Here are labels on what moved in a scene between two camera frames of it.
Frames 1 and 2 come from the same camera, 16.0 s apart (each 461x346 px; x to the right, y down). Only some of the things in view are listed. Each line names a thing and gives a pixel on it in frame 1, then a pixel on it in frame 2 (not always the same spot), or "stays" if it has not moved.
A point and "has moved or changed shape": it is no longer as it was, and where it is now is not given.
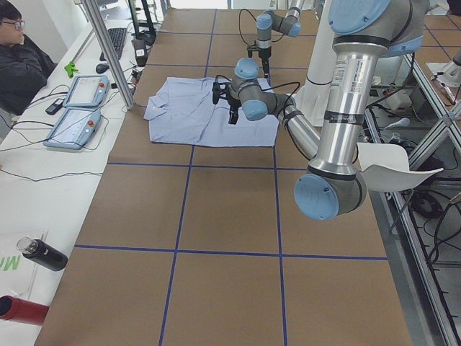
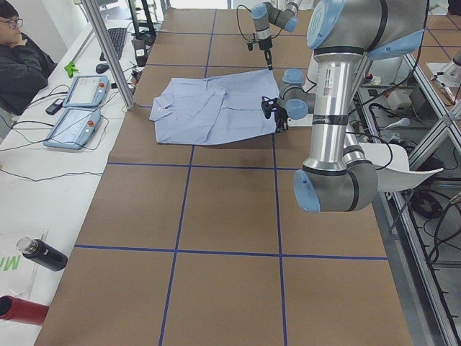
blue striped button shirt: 185,113 has moved or changed shape
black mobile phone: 55,107 stays
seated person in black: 24,63 stays
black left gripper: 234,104 to 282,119
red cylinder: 22,311 stays
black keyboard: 118,37 stays
